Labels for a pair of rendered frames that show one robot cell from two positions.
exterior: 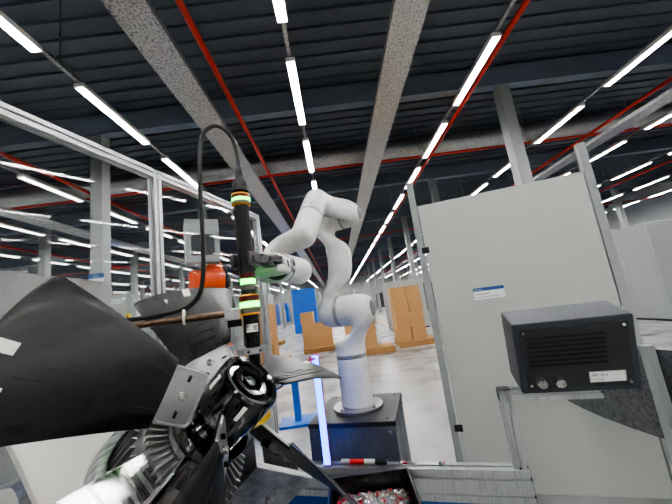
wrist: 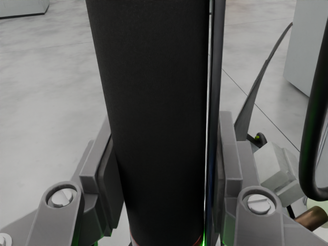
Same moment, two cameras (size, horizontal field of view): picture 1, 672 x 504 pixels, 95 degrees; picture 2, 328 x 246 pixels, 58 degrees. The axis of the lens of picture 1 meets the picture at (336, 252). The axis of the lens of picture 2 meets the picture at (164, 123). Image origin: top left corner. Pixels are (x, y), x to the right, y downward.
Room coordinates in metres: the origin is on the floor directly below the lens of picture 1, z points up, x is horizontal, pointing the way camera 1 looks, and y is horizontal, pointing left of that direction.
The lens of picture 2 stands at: (0.78, 0.20, 1.55)
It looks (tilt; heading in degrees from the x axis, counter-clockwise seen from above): 34 degrees down; 171
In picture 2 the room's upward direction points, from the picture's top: 4 degrees counter-clockwise
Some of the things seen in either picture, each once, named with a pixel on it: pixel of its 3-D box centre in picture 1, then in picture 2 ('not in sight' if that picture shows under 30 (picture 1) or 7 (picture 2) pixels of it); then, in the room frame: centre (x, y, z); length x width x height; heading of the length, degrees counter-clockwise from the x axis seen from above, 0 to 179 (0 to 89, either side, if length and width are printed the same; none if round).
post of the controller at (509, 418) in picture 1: (511, 426); not in sight; (0.90, -0.40, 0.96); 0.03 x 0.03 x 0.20; 74
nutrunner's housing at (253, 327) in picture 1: (246, 261); not in sight; (0.70, 0.21, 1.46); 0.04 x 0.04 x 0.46
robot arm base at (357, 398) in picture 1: (355, 381); not in sight; (1.26, -0.01, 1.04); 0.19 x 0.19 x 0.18
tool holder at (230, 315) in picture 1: (247, 330); not in sight; (0.70, 0.22, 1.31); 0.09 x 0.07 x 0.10; 109
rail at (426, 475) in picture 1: (362, 479); not in sight; (1.02, 0.01, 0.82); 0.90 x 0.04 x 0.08; 74
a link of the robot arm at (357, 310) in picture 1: (354, 324); not in sight; (1.25, -0.03, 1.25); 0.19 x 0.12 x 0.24; 66
